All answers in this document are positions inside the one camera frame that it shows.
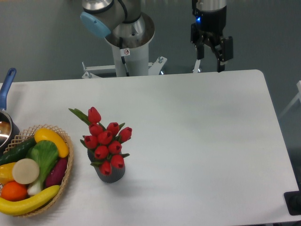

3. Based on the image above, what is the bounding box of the beige round slice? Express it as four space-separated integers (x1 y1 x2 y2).
12 158 40 185

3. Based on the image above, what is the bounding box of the yellow pepper left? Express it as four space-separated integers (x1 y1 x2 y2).
0 162 16 185

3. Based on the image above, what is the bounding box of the red tulip bouquet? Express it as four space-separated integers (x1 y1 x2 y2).
68 106 133 176

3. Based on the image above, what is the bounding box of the green bok choy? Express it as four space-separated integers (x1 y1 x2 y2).
26 140 58 196

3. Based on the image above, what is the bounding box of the orange fruit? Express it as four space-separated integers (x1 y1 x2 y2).
0 181 28 202

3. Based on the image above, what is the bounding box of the purple sweet potato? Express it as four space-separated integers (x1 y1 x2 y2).
45 158 68 188

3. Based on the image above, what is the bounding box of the woven wicker basket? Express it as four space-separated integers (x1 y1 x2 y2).
4 124 74 217

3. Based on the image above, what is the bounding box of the blue handled saucepan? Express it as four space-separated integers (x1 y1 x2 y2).
0 68 19 156

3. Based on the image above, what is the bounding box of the black clamp at table edge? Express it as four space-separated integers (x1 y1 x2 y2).
284 191 301 216

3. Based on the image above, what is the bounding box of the white metal base frame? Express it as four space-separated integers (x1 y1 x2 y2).
81 56 203 80

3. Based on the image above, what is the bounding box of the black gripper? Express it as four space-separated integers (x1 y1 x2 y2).
190 0 233 72

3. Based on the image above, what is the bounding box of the white frame at right edge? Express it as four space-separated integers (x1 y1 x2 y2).
279 81 301 119

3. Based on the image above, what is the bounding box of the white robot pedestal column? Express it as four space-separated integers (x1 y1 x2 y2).
111 44 149 77

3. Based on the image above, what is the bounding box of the dark green cucumber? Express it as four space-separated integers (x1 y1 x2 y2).
0 137 36 165

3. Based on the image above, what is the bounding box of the grey ribbed vase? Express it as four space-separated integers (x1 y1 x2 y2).
87 149 129 183

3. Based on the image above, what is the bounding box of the yellow banana front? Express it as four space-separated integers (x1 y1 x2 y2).
0 185 60 216

